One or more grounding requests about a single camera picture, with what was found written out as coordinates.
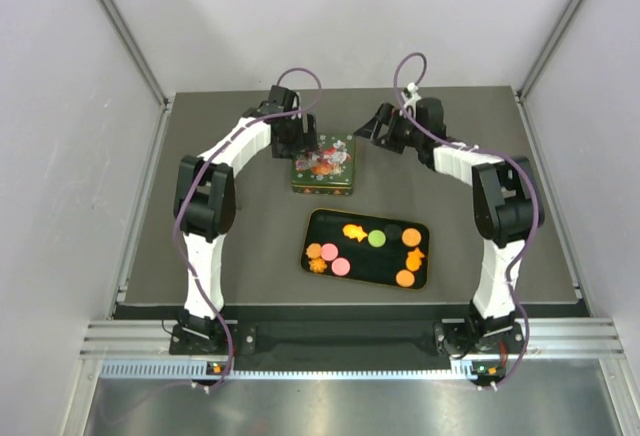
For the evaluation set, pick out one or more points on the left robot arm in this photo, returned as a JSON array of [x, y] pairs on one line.
[[205, 201]]

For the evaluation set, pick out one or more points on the left aluminium frame post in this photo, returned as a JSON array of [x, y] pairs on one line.
[[131, 47]]

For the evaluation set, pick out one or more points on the right aluminium frame post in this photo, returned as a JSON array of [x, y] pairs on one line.
[[556, 35]]

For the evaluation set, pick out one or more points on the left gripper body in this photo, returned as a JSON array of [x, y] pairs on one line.
[[292, 141]]

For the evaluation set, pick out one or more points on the green christmas cookie tin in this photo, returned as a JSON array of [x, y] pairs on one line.
[[322, 187]]

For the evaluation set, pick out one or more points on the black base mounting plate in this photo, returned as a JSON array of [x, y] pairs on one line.
[[437, 331]]

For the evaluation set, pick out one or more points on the gold tin lid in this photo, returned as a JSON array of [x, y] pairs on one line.
[[334, 160]]

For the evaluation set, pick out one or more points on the black gold-rimmed tray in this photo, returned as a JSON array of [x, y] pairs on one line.
[[377, 266]]

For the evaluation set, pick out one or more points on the pink sandwich cookie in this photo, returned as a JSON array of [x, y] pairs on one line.
[[329, 252], [340, 267]]

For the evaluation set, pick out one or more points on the aluminium frame post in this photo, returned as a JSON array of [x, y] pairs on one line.
[[556, 35], [131, 47]]

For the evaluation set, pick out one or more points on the orange biscuit top right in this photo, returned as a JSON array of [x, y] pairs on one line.
[[411, 237]]

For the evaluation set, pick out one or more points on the orange swirl cookie left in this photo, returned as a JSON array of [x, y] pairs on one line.
[[317, 265]]

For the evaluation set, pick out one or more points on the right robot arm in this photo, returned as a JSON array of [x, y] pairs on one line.
[[506, 207]]

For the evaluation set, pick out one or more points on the orange biscuit left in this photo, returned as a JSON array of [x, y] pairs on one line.
[[314, 251]]

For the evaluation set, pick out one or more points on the orange fish cookie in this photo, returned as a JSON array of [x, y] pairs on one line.
[[414, 259], [354, 232]]

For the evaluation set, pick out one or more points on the orange biscuit bottom right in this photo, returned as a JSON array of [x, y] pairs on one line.
[[405, 278]]

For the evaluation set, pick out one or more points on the orange biscuit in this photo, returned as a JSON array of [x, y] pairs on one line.
[[405, 278], [314, 251], [411, 237]]

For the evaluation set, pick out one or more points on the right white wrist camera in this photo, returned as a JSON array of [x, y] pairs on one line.
[[410, 95]]

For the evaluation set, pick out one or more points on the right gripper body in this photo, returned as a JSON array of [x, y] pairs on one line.
[[402, 133]]

